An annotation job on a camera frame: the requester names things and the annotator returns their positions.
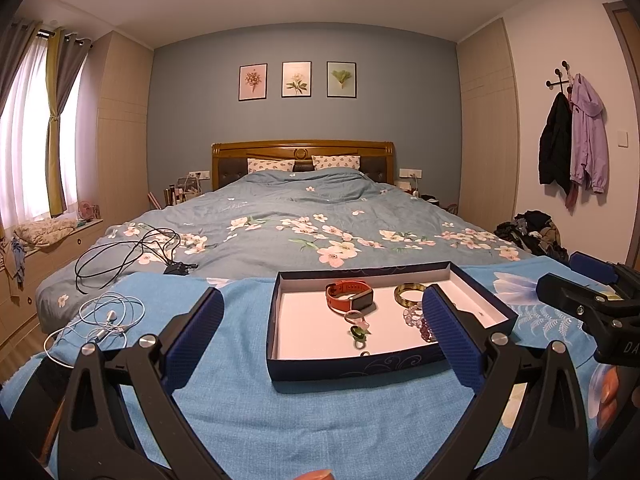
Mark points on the bright blue floral blanket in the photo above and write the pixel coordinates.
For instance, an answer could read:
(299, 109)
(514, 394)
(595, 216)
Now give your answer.
(250, 410)

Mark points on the framed pink flower picture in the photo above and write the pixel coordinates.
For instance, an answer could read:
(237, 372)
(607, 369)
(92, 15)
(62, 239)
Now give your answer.
(253, 82)

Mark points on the wooden door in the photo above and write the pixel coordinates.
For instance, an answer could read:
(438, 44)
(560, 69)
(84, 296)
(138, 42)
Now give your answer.
(627, 45)

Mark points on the white sheer curtain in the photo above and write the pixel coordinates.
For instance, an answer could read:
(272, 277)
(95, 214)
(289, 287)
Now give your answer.
(27, 160)

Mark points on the hanging blue cloth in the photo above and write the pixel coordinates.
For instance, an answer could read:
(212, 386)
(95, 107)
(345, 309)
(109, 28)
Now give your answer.
(16, 260)

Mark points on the person's right hand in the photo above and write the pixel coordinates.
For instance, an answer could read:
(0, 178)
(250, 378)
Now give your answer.
(612, 395)

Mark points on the dark nightstand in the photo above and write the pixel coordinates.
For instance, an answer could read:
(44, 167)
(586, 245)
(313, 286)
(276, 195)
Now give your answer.
(435, 201)

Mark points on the beige wardrobe beside window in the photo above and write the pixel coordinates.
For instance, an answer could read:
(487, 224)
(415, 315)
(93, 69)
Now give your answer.
(122, 135)

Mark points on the cluttered nightstand with bottles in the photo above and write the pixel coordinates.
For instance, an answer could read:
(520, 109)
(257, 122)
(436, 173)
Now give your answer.
(182, 192)

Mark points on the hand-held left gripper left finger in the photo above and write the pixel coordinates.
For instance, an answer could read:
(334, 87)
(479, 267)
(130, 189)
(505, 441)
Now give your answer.
(200, 330)

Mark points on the white wall socket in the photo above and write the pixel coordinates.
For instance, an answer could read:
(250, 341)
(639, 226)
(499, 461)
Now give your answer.
(410, 173)
(198, 175)

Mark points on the grey-blue floral duvet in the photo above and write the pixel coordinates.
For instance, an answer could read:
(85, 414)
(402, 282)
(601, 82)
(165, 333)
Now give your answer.
(280, 210)

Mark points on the white light switch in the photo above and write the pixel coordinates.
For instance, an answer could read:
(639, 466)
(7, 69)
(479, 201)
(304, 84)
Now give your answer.
(623, 140)

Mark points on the white patterned pillow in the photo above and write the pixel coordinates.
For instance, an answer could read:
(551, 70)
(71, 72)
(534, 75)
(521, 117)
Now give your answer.
(270, 165)
(336, 161)

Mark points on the wooden bed headboard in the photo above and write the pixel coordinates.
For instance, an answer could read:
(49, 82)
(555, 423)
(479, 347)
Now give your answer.
(227, 165)

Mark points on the purple jacket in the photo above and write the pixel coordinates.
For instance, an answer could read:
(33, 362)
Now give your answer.
(590, 135)

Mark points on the wide grey curtain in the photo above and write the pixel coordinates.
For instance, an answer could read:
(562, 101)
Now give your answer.
(17, 55)

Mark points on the small pink fan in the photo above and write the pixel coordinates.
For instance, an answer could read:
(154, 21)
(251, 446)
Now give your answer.
(86, 211)

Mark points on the framed white flower picture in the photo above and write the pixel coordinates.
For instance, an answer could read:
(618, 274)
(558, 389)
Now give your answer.
(296, 80)

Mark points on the amber bangle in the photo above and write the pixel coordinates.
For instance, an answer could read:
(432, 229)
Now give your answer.
(400, 298)

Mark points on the dark red cloth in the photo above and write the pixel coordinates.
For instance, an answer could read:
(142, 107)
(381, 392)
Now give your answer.
(571, 200)

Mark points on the folded floral quilt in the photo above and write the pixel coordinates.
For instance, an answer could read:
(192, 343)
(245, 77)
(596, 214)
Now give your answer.
(45, 232)

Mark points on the beige wardrobe beside coat rack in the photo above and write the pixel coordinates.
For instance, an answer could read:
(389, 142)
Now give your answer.
(487, 135)

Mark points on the black curtain rod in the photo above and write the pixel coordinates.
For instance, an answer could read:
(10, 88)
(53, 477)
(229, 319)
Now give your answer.
(45, 34)

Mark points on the framed green leaf picture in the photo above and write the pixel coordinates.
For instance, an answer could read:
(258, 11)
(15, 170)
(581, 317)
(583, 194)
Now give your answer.
(342, 79)

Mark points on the narrow grey curtain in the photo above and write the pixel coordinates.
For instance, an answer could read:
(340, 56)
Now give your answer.
(72, 75)

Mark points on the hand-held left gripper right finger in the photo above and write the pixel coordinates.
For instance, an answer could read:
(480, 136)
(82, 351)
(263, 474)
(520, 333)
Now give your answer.
(450, 340)

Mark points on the dark blue shallow box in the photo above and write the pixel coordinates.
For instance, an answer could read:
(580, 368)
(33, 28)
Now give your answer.
(310, 330)

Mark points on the person's left hand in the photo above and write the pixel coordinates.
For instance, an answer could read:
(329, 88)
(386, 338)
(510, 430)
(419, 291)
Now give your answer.
(317, 475)

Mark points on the pile of dark clothes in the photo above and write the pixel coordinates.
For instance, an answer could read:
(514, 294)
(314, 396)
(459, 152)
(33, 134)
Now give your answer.
(532, 235)

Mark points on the black jacket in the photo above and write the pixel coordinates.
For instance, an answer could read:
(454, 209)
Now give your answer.
(554, 145)

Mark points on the olive green curtain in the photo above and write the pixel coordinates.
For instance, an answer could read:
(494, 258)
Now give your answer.
(55, 110)

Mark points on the black wall coat rack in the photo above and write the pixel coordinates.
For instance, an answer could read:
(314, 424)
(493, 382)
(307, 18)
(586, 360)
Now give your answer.
(560, 80)

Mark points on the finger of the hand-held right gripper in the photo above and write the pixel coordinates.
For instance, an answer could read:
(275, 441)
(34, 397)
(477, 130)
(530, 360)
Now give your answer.
(565, 290)
(595, 266)

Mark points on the wooden window bench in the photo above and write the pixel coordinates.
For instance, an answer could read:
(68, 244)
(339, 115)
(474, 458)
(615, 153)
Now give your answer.
(55, 265)

